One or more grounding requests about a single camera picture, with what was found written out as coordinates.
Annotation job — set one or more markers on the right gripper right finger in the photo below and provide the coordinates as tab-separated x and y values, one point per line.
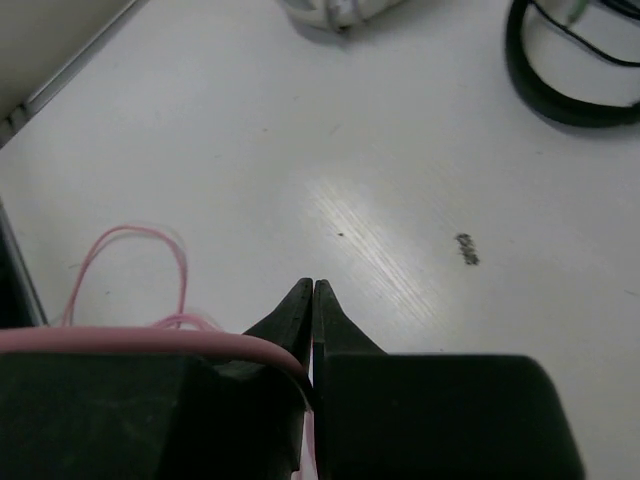
431	416

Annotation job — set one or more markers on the aluminium frame rail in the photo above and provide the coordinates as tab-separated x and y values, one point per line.
44	44

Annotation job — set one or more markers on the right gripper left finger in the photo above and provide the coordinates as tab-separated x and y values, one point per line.
157	416

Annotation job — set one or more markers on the grey white headphones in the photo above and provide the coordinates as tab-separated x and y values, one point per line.
335	15

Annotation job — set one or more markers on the pink wired headphones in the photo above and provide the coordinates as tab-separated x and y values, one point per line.
180	332

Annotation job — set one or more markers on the black wired headphones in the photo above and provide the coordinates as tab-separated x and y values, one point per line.
543	99

